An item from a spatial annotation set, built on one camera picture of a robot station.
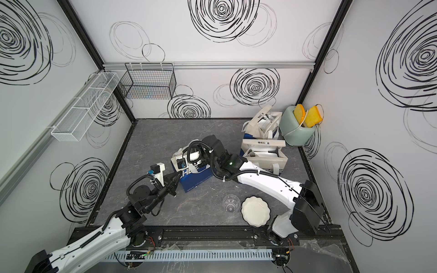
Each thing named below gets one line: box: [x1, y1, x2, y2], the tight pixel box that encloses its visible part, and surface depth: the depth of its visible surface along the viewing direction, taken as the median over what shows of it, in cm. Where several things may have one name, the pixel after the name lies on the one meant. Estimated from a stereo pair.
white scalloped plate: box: [241, 195, 271, 228], surface depth 82 cm
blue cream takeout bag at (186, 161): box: [170, 138, 214, 193], surface depth 75 cm
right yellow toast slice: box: [304, 105, 323, 128], surface depth 98 cm
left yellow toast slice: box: [294, 104, 306, 125], surface depth 98 cm
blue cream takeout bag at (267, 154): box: [239, 138, 289, 175], surface depth 75 cm
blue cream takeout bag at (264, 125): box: [241, 104, 283, 140], surface depth 88 cm
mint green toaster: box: [279, 105, 316, 147], surface depth 99 cm
